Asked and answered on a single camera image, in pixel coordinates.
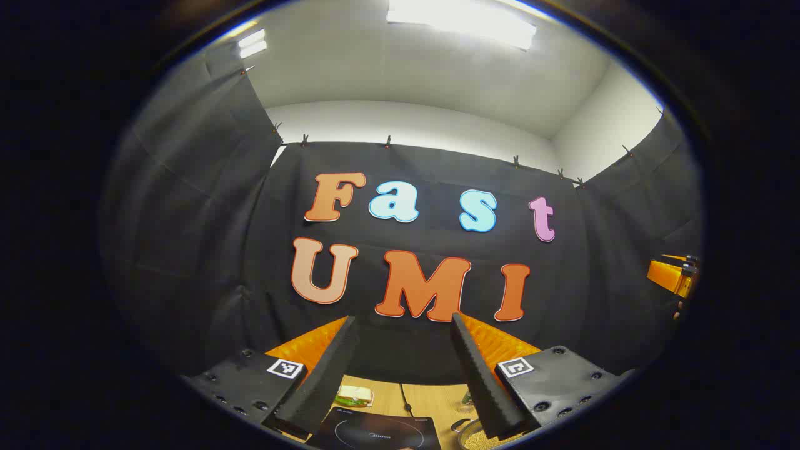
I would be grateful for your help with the row of small cloth clips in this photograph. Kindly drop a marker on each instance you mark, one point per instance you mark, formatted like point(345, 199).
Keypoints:
point(387, 142)

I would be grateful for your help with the black induction cooktop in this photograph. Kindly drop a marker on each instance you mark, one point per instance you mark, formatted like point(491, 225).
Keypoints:
point(375, 431)

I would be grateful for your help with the sandwich with lettuce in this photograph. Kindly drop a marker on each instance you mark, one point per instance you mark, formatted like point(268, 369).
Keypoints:
point(354, 395)

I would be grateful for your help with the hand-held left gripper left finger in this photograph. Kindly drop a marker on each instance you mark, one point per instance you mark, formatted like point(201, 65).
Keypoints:
point(325, 375)

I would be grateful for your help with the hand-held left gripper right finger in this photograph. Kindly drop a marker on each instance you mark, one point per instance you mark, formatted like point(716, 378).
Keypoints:
point(481, 381)

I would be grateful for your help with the black backdrop cloth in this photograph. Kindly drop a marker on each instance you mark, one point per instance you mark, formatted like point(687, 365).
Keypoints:
point(206, 250)

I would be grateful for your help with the steel pot with soybeans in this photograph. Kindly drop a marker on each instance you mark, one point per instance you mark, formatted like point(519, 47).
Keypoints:
point(475, 440)

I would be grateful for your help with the small ceiling light panel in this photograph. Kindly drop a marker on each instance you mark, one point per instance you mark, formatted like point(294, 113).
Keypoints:
point(252, 44)

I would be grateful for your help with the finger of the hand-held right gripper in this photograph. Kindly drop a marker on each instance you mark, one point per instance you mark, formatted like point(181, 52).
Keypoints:
point(669, 278)

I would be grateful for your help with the large ceiling light panel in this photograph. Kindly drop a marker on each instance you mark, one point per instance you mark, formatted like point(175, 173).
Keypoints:
point(462, 19)

